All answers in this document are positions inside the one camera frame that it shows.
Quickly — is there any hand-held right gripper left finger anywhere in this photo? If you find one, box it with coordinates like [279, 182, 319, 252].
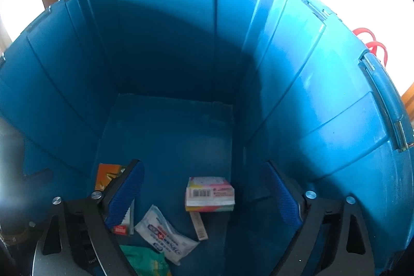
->
[32, 160, 145, 276]

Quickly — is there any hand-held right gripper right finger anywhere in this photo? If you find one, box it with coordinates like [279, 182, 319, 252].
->
[262, 160, 376, 276]

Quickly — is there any orange green medicine box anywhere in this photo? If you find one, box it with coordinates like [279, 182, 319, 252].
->
[95, 163, 135, 235]

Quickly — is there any white wipe packet blue print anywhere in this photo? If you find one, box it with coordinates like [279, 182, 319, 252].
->
[134, 205, 200, 265]

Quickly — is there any teal wipes pack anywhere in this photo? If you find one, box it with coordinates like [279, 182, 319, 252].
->
[119, 245, 173, 276]

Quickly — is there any white pink medicine box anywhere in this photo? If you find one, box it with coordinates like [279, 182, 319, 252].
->
[185, 177, 235, 213]

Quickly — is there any small narrow beige box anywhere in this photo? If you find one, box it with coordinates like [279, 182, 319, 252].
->
[189, 211, 209, 241]

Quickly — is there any blue plastic storage crate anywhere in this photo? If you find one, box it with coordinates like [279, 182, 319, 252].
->
[0, 0, 414, 276]

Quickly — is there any red carry case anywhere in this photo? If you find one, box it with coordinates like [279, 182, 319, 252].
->
[352, 28, 388, 68]

